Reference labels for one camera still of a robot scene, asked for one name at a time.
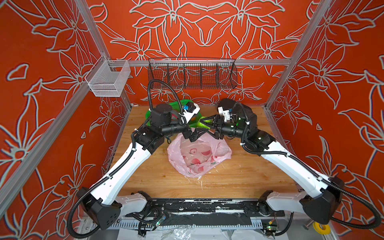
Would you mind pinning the white wire mesh basket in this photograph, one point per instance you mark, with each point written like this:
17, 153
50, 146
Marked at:
108, 78

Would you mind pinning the pink translucent plastic bag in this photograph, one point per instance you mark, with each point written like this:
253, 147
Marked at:
195, 159

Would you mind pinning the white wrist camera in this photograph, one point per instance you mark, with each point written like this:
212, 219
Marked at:
226, 114
190, 110

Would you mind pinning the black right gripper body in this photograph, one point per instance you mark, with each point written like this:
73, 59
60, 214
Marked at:
233, 131

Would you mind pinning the yellow tape roll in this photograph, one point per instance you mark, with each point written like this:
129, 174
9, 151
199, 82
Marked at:
321, 229

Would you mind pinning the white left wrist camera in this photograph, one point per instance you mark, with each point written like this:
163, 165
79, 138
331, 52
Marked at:
190, 110

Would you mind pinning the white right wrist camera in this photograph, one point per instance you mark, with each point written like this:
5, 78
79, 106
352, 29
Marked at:
226, 114

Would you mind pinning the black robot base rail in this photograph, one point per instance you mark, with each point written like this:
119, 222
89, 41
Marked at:
227, 214

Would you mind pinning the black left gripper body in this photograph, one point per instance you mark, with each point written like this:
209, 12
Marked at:
175, 129

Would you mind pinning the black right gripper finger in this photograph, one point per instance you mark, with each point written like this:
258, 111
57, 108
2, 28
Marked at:
216, 134
211, 122

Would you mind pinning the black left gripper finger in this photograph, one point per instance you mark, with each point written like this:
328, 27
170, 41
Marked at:
195, 123
195, 134

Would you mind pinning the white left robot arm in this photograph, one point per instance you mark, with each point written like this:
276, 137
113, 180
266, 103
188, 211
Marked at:
101, 202

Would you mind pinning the black plastic tool case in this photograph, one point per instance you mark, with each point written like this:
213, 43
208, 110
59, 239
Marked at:
229, 104

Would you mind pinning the black wire wall basket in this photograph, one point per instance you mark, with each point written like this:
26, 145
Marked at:
194, 73

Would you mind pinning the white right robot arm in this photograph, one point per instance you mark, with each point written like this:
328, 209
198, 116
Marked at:
321, 195

